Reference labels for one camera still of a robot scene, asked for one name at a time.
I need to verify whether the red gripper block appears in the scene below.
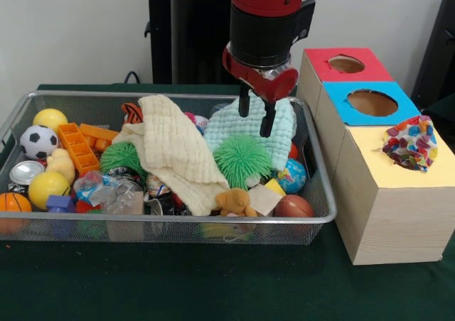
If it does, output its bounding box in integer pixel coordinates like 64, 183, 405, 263
222, 45, 299, 138

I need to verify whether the mint green waffle cloth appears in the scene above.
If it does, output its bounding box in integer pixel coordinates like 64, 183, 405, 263
204, 93, 298, 171

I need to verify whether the large green spiky ball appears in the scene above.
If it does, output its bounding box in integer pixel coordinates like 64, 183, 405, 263
213, 133, 274, 190

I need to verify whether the cream waffle cloth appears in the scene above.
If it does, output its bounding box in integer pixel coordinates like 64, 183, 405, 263
113, 94, 230, 217

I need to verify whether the multicoloured heart print cloth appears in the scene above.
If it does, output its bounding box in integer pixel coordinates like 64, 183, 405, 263
382, 114, 439, 173

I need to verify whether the wooden box with three holes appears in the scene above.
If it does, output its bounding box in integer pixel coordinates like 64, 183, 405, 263
296, 46, 455, 266

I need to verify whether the brown toy football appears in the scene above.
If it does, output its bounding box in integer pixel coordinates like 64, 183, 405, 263
273, 194, 316, 218

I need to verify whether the orange plastic toy block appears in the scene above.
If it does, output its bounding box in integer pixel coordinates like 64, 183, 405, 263
56, 123, 120, 176

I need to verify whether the dark green table cloth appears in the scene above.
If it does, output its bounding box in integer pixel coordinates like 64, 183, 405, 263
0, 82, 455, 321
422, 94, 455, 130

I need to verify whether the black upright panel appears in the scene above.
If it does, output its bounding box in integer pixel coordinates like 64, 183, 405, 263
412, 0, 455, 104

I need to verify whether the yellow ball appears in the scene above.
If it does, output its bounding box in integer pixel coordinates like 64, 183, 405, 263
28, 171, 71, 211
33, 108, 68, 132

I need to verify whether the black and white soccer ball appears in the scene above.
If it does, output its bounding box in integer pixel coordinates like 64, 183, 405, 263
19, 124, 59, 161

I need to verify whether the orange ball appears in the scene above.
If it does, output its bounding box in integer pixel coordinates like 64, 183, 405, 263
0, 192, 33, 214

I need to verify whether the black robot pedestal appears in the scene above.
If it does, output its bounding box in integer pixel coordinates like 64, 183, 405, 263
136, 0, 246, 86

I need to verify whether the shallow wire mesh bin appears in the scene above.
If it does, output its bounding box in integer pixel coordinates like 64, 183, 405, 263
0, 89, 338, 246

